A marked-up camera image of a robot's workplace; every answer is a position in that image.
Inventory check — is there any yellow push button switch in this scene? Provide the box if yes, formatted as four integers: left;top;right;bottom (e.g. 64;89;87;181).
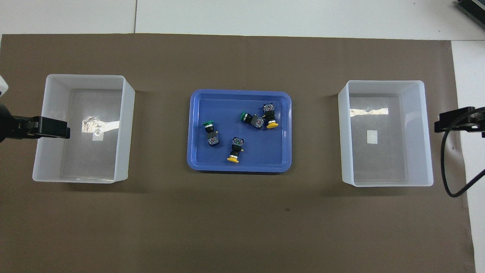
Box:
262;103;279;130
227;137;244;164

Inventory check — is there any blue plastic tray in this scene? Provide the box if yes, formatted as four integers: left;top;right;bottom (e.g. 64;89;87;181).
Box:
187;89;293;173

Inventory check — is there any green push button switch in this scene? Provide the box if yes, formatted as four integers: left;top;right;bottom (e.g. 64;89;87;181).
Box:
239;110;265;130
202;121;220;147

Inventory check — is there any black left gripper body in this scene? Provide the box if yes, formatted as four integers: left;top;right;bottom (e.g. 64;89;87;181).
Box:
0;100;23;144

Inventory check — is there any brown paper table mat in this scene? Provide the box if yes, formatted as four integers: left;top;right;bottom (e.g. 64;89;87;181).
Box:
0;33;476;273

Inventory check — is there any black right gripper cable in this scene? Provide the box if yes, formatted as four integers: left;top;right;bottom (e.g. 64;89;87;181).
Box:
441;107;485;198

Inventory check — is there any translucent white plastic box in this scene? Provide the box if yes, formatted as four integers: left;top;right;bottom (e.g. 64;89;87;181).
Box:
338;80;434;187
32;74;136;184

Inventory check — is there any black ribbed device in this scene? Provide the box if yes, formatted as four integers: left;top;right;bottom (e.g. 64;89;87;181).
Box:
455;0;485;24

